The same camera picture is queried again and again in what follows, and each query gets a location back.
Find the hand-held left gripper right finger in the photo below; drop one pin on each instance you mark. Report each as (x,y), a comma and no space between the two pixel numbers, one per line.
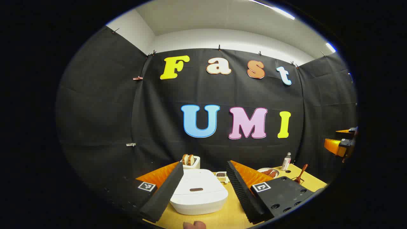
(241,190)

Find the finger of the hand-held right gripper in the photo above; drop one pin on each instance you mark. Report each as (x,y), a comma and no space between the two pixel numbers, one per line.
(345,130)
(334,146)

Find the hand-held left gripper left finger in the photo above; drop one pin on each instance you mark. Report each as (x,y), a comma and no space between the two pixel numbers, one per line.
(168,190)

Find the white rice cooker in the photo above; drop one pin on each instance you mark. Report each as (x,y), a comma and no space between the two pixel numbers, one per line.
(198,197)

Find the brown wooden spoon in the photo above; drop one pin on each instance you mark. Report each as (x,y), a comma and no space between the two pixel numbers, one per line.
(303,170)

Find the white divided grain dish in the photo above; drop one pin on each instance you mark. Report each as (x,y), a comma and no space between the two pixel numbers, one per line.
(221,176)

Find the white round plate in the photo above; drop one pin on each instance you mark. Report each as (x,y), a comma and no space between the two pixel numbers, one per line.
(261,170)

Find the red sausage piece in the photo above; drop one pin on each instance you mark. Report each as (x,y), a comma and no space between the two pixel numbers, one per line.
(266,172)
(272,174)

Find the toasted bread slice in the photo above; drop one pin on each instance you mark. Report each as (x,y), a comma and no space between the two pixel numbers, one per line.
(185,159)
(191,159)

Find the white toaster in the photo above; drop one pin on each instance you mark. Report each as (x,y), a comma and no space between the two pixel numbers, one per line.
(196,163)

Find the small pink label bottle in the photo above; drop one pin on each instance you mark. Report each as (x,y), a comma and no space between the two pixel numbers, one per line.
(286,162)

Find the short ceiling light strip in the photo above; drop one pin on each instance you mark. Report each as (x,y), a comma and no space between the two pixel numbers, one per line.
(330,47)

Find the copper clip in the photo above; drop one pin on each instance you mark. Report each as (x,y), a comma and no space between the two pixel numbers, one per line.
(137,78)

